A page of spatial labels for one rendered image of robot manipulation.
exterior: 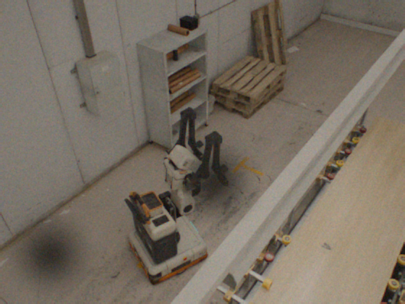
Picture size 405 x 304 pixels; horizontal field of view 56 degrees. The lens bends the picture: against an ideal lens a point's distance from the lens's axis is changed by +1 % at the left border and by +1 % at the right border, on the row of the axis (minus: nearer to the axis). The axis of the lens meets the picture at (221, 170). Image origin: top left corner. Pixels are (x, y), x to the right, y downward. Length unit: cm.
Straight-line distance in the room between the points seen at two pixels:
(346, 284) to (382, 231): 69
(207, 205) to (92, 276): 155
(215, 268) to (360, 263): 225
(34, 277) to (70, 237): 57
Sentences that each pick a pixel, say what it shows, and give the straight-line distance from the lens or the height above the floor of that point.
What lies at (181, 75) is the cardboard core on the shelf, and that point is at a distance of 550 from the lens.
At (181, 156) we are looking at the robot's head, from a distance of 336.
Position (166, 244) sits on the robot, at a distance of 372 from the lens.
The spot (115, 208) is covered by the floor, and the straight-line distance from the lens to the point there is 489.
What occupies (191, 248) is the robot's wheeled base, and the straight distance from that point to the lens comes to 402.
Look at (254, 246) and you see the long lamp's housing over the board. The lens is 144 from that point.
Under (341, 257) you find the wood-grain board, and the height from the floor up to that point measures 90.
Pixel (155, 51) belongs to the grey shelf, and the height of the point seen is 154.
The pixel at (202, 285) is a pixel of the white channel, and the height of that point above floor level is 246.
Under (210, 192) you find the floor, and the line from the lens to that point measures 495.
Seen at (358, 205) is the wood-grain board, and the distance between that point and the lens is 384.
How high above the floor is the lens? 352
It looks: 42 degrees down
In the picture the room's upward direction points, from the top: 2 degrees clockwise
